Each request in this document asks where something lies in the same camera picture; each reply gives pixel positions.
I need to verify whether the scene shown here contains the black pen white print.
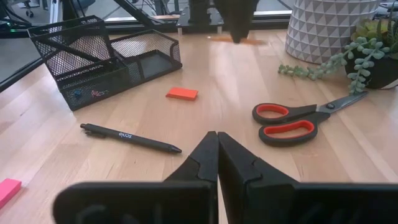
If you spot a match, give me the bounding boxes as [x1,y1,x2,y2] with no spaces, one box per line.
[80,123,183,155]

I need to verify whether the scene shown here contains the black mesh desk organizer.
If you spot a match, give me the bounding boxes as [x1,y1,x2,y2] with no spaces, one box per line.
[27,14,183,112]

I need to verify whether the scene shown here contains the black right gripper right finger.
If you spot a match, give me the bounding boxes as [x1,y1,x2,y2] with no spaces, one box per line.
[217,131,398,224]

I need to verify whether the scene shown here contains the black office chair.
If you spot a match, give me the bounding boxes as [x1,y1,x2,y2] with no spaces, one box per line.
[17,0,35,19]

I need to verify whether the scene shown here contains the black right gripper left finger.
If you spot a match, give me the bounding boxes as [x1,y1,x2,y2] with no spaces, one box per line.
[52,131,220,224]

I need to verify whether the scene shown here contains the white patterned pot green succulent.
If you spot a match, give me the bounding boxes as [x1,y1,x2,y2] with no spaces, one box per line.
[284,0,382,65]

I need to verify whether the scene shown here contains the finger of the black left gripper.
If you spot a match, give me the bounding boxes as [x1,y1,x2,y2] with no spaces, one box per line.
[236,0,260,44]
[213,0,239,44]

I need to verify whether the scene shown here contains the dark pot trailing succulent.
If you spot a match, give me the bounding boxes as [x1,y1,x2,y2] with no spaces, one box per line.
[277,15,398,96]

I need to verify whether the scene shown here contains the pink sticky note pad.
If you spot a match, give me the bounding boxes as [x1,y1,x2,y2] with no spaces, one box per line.
[0,177,23,210]

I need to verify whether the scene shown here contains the orange sticky note pad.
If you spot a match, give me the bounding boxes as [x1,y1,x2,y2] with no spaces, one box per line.
[165,86,200,101]

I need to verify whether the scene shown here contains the red and black scissors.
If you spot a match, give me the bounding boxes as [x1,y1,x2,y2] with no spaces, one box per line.
[251,90,369,148]

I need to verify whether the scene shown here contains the pink binder clip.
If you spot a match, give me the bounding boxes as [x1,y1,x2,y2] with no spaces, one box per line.
[90,89,110,98]

